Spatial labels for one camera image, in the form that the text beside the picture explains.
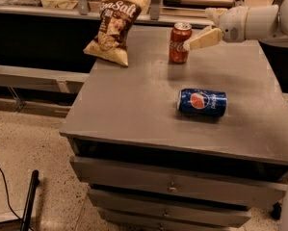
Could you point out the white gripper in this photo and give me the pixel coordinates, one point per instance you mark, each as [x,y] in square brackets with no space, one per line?
[234,23]

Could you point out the bottom grey drawer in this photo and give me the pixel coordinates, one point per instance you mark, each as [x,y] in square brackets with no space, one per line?
[159,224]

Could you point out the grey drawer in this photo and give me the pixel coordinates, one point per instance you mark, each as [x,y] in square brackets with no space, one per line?
[229,190]
[159,224]
[161,208]

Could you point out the red coke can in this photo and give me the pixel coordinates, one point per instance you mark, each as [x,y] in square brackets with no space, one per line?
[180,32]

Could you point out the black pole stand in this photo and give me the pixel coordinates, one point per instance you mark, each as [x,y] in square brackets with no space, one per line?
[25,222]

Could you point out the black caster wheel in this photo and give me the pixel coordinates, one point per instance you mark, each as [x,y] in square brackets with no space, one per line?
[276,211]

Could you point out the brown sea salt chip bag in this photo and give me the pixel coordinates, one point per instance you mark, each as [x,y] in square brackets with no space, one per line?
[117,17]

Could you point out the grey metal shelf rail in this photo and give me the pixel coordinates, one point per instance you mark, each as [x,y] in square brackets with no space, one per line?
[41,79]

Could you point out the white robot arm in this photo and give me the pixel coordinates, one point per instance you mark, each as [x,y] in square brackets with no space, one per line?
[268,24]

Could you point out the middle grey drawer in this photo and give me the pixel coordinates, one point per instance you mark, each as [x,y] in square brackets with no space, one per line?
[161,208]

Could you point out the blue pepsi can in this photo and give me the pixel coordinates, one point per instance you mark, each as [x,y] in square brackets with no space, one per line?
[202,102]

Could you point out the grey drawer cabinet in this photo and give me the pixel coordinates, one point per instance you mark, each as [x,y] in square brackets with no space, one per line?
[129,114]

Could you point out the top grey drawer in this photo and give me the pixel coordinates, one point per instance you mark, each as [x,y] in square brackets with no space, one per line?
[229,190]

